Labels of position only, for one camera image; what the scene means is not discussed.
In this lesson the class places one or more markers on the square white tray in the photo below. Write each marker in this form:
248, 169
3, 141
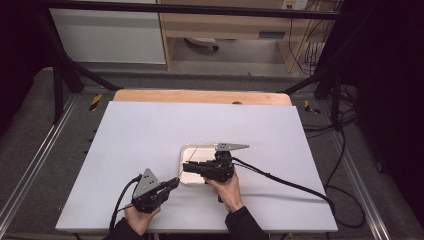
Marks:
204, 155

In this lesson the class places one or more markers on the wooden table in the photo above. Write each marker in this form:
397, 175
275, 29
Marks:
200, 97

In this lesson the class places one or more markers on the black metal frame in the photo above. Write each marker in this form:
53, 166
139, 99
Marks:
200, 9

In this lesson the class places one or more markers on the person's left hand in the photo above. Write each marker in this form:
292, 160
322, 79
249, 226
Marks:
141, 220

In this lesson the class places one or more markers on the thin wooden stick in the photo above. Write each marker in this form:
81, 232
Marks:
193, 153

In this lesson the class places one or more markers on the white table board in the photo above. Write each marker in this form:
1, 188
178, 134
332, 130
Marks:
150, 133

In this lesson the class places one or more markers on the yellow black tape strip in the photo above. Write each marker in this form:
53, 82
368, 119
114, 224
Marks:
310, 107
95, 102

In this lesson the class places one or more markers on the white wall socket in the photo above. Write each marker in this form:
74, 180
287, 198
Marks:
295, 4

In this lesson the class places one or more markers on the white cabinet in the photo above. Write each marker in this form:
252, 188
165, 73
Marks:
106, 36

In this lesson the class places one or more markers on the chair base with wheel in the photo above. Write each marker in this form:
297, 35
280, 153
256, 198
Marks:
203, 41

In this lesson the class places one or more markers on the light wooden desk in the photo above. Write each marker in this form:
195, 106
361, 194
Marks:
226, 25

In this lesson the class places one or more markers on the person's right hand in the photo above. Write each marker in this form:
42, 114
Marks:
230, 195

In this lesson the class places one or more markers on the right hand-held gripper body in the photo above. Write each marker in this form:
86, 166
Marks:
218, 168

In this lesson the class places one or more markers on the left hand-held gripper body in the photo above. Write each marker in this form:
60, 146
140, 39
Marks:
146, 193

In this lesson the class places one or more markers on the aluminium floor rail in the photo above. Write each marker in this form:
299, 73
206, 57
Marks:
360, 186
40, 153

